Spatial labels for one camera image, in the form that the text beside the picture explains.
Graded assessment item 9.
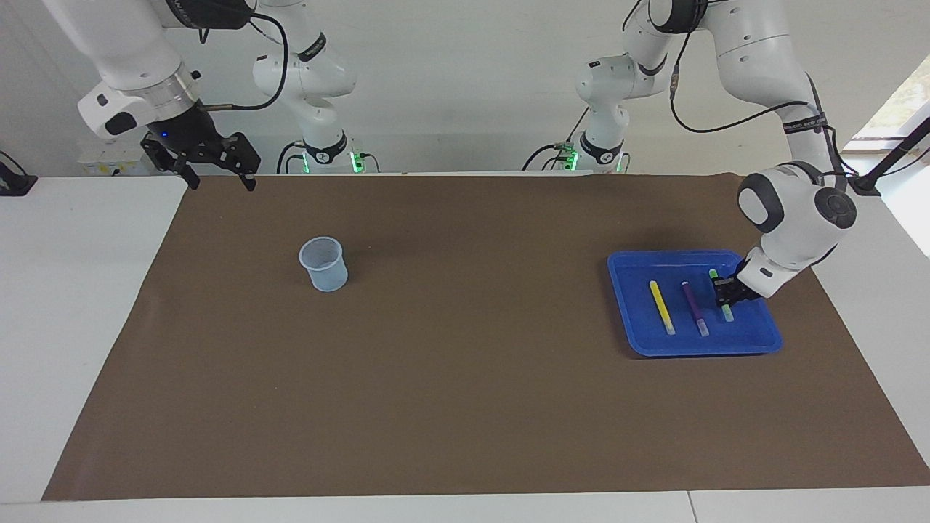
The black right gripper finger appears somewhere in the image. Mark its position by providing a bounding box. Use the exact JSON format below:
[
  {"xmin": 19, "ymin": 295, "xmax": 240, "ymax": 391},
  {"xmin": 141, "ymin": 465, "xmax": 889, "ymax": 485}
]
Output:
[
  {"xmin": 222, "ymin": 133, "xmax": 261, "ymax": 192},
  {"xmin": 142, "ymin": 134, "xmax": 201, "ymax": 191}
]

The green marker pen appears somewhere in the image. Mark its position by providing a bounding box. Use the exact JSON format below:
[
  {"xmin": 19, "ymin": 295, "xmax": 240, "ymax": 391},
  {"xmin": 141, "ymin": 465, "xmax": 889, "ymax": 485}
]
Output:
[{"xmin": 709, "ymin": 269, "xmax": 735, "ymax": 323}]

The purple marker pen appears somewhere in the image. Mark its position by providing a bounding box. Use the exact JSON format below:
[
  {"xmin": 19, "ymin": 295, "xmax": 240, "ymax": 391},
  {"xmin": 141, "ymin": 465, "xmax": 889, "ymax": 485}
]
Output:
[{"xmin": 681, "ymin": 281, "xmax": 710, "ymax": 338}]

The yellow marker pen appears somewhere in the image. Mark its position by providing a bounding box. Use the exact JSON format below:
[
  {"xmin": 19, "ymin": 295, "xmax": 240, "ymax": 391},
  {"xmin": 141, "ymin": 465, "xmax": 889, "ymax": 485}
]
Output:
[{"xmin": 649, "ymin": 280, "xmax": 676, "ymax": 336}]

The blue plastic tray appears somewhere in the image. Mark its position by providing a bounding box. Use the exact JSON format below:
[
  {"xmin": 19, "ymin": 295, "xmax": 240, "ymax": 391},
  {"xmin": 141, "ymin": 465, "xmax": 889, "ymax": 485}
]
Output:
[{"xmin": 607, "ymin": 250, "xmax": 783, "ymax": 358}]

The translucent plastic cup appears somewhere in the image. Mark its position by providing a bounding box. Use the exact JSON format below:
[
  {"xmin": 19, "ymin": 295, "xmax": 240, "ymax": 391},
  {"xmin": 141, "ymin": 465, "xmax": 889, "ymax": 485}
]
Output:
[{"xmin": 299, "ymin": 236, "xmax": 349, "ymax": 293}]

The small black table device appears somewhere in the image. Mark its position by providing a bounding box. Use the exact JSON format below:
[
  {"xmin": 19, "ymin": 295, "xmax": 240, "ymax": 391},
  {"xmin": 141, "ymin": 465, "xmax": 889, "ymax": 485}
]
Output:
[{"xmin": 0, "ymin": 150, "xmax": 39, "ymax": 197}]

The black clamp stand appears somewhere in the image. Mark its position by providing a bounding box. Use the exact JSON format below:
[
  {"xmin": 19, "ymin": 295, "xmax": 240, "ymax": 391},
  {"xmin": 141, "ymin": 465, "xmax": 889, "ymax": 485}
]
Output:
[{"xmin": 846, "ymin": 116, "xmax": 930, "ymax": 197}]

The bright window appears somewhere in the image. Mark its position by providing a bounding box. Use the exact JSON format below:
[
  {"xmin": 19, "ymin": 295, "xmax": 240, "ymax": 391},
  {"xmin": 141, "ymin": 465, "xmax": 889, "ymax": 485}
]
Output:
[{"xmin": 854, "ymin": 54, "xmax": 930, "ymax": 157}]

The brown table mat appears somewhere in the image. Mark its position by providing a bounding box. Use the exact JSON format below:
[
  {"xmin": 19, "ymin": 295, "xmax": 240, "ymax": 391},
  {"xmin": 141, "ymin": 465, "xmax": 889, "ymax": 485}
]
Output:
[{"xmin": 41, "ymin": 173, "xmax": 930, "ymax": 502}]

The black base cable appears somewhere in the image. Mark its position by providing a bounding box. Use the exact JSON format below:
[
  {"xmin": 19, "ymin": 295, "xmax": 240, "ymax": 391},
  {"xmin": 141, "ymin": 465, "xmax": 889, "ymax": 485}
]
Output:
[
  {"xmin": 522, "ymin": 108, "xmax": 591, "ymax": 172},
  {"xmin": 276, "ymin": 142, "xmax": 310, "ymax": 175}
]

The white wall socket box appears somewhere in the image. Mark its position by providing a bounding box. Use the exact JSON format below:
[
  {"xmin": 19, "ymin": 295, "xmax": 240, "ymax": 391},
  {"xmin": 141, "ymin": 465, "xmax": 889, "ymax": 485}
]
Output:
[{"xmin": 78, "ymin": 142, "xmax": 157, "ymax": 177}]

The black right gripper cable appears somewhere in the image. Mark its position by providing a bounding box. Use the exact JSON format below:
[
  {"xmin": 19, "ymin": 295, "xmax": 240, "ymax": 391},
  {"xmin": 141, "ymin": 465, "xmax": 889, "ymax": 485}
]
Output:
[{"xmin": 196, "ymin": 0, "xmax": 289, "ymax": 112}]

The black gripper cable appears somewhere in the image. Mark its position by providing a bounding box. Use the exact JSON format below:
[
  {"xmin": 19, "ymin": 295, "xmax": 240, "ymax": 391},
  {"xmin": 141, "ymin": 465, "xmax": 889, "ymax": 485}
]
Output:
[
  {"xmin": 621, "ymin": 0, "xmax": 851, "ymax": 193},
  {"xmin": 196, "ymin": 0, "xmax": 289, "ymax": 112}
]

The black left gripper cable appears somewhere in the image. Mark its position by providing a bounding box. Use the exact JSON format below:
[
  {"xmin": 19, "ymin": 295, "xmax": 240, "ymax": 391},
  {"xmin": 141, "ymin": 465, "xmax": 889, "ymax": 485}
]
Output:
[{"xmin": 621, "ymin": 0, "xmax": 851, "ymax": 193}]

